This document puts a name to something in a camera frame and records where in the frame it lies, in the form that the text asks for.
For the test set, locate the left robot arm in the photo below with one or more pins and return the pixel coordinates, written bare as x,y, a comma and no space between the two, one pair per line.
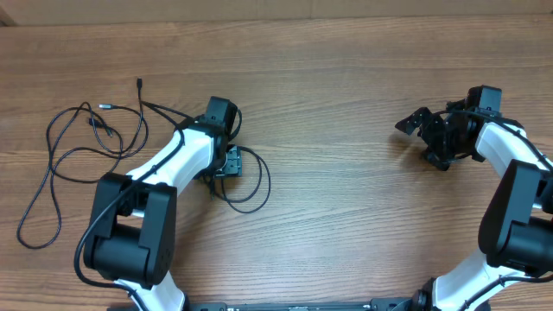
130,241

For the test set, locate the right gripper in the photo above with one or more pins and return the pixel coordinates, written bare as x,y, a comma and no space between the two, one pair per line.
442,157

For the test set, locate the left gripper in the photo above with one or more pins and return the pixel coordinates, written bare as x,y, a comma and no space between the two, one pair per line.
233,162

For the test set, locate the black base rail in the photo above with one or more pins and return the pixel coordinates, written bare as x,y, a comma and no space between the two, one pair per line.
375,304

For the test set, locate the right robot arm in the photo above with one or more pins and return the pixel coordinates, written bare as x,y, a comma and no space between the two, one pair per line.
513,245

